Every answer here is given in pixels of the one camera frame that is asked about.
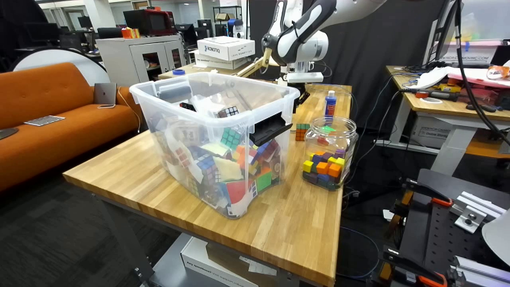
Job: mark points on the computer monitor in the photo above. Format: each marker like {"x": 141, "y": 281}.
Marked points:
{"x": 485, "y": 28}

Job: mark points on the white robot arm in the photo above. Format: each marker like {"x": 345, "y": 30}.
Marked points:
{"x": 353, "y": 10}

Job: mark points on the clear plastic storage bin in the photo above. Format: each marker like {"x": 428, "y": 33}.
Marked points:
{"x": 202, "y": 125}

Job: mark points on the grey tablet on sofa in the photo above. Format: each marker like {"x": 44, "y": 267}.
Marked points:
{"x": 45, "y": 120}

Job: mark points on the black bin handle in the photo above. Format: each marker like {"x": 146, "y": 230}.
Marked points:
{"x": 268, "y": 130}

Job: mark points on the colourful puzzle cube on table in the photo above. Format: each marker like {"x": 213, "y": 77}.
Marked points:
{"x": 300, "y": 133}

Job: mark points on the grey laptop on sofa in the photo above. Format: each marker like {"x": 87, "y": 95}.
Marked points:
{"x": 106, "y": 95}

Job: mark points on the orange sofa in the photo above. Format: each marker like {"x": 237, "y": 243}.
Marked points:
{"x": 55, "y": 90}

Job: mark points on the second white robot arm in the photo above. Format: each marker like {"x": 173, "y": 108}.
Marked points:
{"x": 296, "y": 41}

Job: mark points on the grey desk lamp wooden arm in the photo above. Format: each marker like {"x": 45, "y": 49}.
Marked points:
{"x": 264, "y": 61}

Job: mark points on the wooden side desk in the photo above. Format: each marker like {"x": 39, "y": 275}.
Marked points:
{"x": 463, "y": 138}

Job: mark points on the white cabinet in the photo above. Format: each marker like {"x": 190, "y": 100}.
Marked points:
{"x": 131, "y": 61}

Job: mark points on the white cardboard box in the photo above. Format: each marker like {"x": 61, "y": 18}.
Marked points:
{"x": 225, "y": 49}

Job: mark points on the blue paint bottle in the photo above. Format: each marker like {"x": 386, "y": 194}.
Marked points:
{"x": 331, "y": 104}

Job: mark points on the clear jar of cubes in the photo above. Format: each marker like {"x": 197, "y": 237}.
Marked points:
{"x": 331, "y": 144}

